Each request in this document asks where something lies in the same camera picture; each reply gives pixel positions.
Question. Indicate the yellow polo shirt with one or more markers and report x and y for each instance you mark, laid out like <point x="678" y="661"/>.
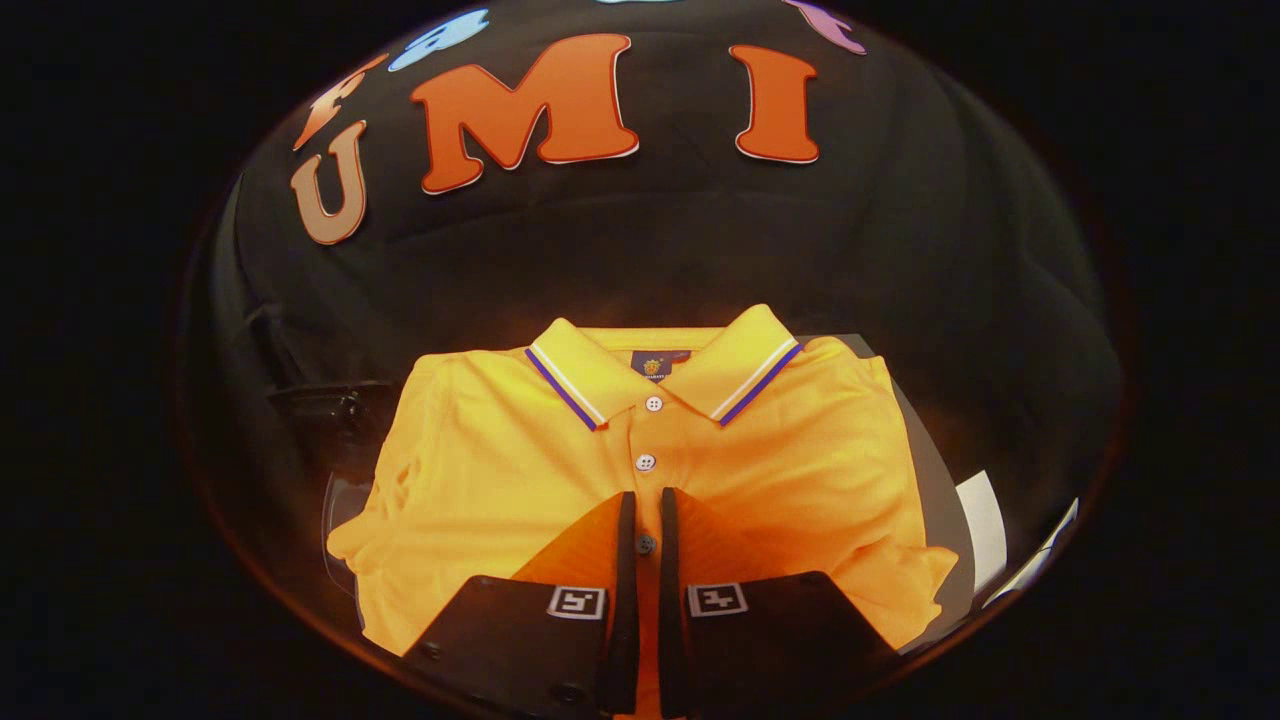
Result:
<point x="480" y="470"/>

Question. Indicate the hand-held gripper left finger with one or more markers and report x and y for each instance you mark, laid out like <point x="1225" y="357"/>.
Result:
<point x="625" y="600"/>

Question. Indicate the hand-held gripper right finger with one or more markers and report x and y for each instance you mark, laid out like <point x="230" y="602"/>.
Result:
<point x="670" y="600"/>

